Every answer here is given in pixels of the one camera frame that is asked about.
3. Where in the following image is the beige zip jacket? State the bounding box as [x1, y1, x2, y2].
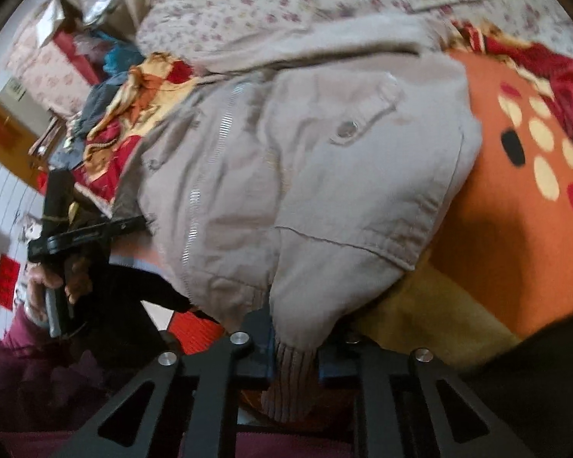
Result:
[112, 13, 482, 422]

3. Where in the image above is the maroon sleeve forearm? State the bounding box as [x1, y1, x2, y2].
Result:
[0, 304, 174, 458]

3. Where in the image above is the person's left hand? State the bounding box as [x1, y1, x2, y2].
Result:
[24, 258, 92, 325]

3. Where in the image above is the orange patterned fleece blanket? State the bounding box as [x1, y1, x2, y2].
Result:
[77, 25, 573, 368]

